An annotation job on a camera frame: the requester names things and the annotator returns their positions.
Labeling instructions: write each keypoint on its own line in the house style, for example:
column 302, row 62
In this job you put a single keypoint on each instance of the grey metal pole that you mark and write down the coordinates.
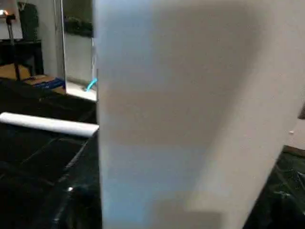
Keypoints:
column 61, row 40

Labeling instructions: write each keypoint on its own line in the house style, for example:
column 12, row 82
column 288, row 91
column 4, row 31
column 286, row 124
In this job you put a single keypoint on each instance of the white plastic table leg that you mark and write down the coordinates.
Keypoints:
column 47, row 124
column 190, row 114

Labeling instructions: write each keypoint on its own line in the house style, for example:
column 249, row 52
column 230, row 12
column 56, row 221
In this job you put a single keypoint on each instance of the black work mat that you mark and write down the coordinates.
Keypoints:
column 28, row 162

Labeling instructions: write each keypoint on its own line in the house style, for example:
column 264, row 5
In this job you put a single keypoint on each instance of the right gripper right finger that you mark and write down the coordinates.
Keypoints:
column 276, row 200

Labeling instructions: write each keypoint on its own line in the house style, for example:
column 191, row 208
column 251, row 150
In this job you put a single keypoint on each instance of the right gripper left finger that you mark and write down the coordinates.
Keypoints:
column 76, row 191

